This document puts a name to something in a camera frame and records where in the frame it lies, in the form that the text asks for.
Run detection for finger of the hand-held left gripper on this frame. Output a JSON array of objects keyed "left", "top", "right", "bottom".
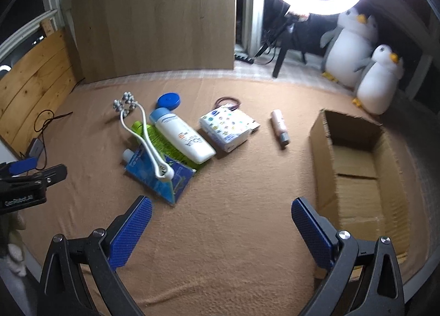
[
  {"left": 21, "top": 164, "right": 68, "bottom": 186},
  {"left": 0, "top": 157, "right": 38, "bottom": 177}
]

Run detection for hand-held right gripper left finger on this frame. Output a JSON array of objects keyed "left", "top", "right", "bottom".
[{"left": 37, "top": 195, "right": 153, "bottom": 316}]

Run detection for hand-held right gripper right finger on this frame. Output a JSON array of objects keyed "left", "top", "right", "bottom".
[{"left": 291, "top": 197, "right": 406, "bottom": 316}]

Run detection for blue refill pouch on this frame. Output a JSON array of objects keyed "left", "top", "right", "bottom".
[{"left": 122, "top": 146, "right": 197, "bottom": 206}]

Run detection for white face roller massager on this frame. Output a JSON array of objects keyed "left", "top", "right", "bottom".
[{"left": 112, "top": 91, "right": 176, "bottom": 181}]

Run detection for cardboard box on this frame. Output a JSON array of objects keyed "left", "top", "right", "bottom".
[{"left": 309, "top": 109, "right": 411, "bottom": 270}]

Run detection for white sunscreen bottle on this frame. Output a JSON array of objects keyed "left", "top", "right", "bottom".
[{"left": 149, "top": 108, "right": 216, "bottom": 165}]

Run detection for purple hair ties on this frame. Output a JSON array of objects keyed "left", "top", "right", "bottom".
[{"left": 215, "top": 96, "right": 240, "bottom": 110}]

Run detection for grey power adapter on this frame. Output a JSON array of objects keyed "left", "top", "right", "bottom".
[{"left": 26, "top": 139, "right": 45, "bottom": 158}]

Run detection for brown blanket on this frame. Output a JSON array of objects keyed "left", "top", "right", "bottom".
[{"left": 21, "top": 70, "right": 413, "bottom": 306}]

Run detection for wooden headboard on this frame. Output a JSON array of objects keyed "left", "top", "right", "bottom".
[{"left": 0, "top": 29, "right": 78, "bottom": 158}]

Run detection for green tube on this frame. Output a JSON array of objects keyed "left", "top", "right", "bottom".
[{"left": 131, "top": 121, "right": 196, "bottom": 168}]

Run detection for pink small bottle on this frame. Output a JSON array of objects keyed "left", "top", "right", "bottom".
[{"left": 270, "top": 110, "right": 290, "bottom": 146}]

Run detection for patterned tissue pack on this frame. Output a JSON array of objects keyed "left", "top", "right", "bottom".
[{"left": 199, "top": 106, "right": 261, "bottom": 154}]

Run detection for blue round lid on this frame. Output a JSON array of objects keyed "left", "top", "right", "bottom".
[{"left": 156, "top": 92, "right": 182, "bottom": 110}]

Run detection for plaid blanket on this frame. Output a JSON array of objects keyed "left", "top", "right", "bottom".
[{"left": 82, "top": 48, "right": 358, "bottom": 89}]

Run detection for small penguin plush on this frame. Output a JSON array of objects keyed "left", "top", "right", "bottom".
[{"left": 352, "top": 44, "right": 403, "bottom": 115}]

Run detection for large penguin plush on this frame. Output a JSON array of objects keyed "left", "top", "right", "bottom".
[{"left": 320, "top": 6, "right": 379, "bottom": 89}]

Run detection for large wooden board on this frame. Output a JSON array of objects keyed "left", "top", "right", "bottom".
[{"left": 70, "top": 0, "right": 238, "bottom": 84}]

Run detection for black cable with adapter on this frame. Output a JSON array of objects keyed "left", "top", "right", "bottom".
[{"left": 34, "top": 110, "right": 73, "bottom": 172}]

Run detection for white door frame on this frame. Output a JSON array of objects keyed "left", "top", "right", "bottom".
[{"left": 237, "top": 0, "right": 265, "bottom": 55}]

